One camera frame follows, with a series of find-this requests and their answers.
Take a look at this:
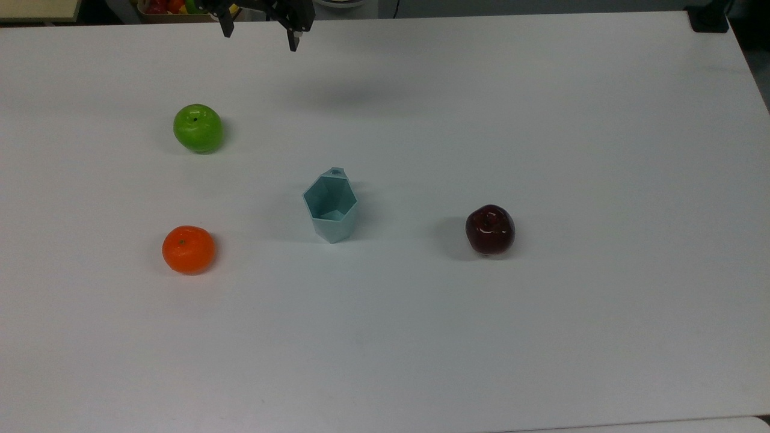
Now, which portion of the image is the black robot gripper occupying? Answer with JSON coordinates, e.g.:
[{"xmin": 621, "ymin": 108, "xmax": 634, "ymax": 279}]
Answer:
[{"xmin": 196, "ymin": 0, "xmax": 315, "ymax": 53}]

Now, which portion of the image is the light blue faceted mug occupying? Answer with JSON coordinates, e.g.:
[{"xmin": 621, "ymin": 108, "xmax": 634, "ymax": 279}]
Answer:
[{"xmin": 301, "ymin": 167, "xmax": 359, "ymax": 244}]

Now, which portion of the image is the basket of toy fruit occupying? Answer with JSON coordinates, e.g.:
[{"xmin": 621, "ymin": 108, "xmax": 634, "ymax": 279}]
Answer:
[{"xmin": 137, "ymin": 0, "xmax": 241, "ymax": 24}]

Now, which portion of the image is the green apple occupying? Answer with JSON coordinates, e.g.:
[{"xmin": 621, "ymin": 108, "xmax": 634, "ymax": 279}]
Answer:
[{"xmin": 173, "ymin": 103, "xmax": 224, "ymax": 154}]

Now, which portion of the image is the wooden side table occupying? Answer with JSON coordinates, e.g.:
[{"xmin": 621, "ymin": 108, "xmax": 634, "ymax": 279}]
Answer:
[{"xmin": 0, "ymin": 0, "xmax": 82, "ymax": 24}]

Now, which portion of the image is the orange mandarin fruit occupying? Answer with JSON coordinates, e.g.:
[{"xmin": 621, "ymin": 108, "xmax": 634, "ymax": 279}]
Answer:
[{"xmin": 162, "ymin": 225, "xmax": 216, "ymax": 275}]

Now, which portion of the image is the dark red apple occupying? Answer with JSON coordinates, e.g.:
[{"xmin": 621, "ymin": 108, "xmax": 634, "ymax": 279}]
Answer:
[{"xmin": 465, "ymin": 204, "xmax": 516, "ymax": 256}]

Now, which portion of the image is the black table clamp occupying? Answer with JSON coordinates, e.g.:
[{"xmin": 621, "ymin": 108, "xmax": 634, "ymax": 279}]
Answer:
[{"xmin": 686, "ymin": 5, "xmax": 730, "ymax": 34}]

